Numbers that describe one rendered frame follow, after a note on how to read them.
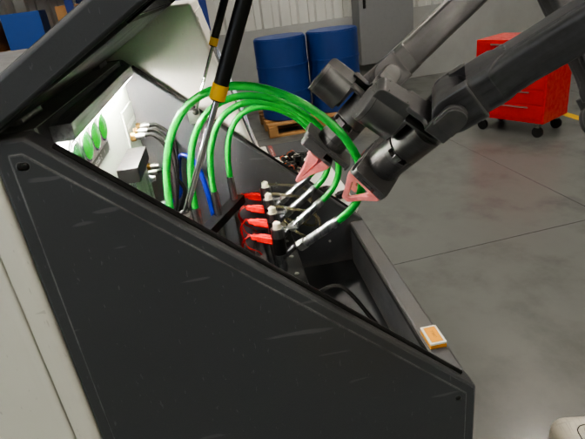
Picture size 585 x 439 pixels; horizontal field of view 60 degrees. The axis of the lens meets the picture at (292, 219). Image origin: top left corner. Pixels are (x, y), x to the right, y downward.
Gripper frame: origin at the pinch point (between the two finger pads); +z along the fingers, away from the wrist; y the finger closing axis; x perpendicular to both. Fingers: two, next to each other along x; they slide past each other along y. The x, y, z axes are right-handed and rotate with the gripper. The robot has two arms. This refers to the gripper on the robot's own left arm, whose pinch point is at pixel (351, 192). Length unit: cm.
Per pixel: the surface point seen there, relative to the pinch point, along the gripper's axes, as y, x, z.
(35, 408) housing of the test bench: 52, -15, 21
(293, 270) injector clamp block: -1.8, 5.9, 31.8
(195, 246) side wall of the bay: 31.1, -13.1, -4.7
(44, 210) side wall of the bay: 39.4, -28.7, -2.7
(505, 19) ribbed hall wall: -768, 92, 252
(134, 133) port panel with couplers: -1, -40, 33
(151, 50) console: -20, -52, 29
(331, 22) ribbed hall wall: -584, -96, 346
